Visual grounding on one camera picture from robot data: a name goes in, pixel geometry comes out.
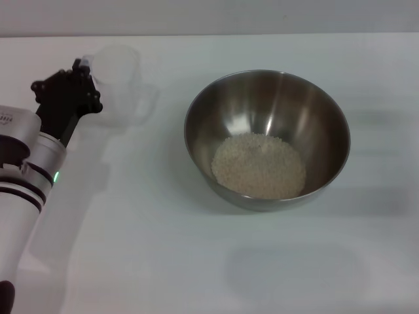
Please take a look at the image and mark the stainless steel mixing bowl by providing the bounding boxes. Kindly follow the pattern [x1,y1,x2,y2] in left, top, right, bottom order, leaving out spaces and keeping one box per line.
[183,69,352,212]

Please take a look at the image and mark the clear plastic measuring cup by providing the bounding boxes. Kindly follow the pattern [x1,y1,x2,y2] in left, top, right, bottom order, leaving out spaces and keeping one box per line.
[81,44,162,128]

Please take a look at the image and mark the white rice grains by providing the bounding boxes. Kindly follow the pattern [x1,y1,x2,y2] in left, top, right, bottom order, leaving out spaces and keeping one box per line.
[210,133,308,200]

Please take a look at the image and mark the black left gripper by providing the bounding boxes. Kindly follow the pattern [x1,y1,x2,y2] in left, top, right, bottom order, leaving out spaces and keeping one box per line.
[30,58,104,148]

